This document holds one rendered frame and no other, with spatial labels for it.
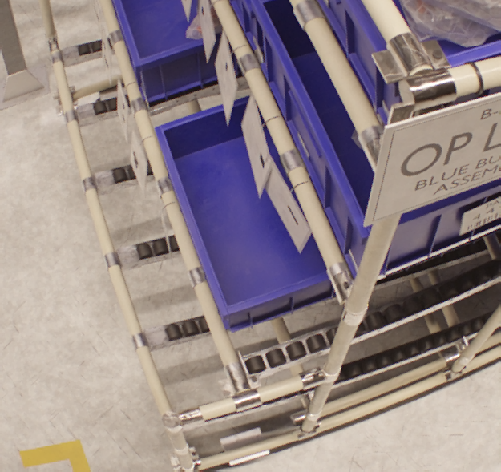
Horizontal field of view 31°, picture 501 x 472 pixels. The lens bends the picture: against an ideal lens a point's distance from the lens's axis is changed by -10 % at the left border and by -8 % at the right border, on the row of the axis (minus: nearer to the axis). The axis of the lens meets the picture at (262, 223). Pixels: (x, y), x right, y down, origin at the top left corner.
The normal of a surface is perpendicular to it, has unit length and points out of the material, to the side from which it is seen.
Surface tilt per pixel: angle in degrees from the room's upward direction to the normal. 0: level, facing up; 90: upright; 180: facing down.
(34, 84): 90
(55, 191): 0
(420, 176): 90
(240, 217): 3
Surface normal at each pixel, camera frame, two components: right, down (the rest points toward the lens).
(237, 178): -0.01, -0.39
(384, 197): 0.35, 0.86
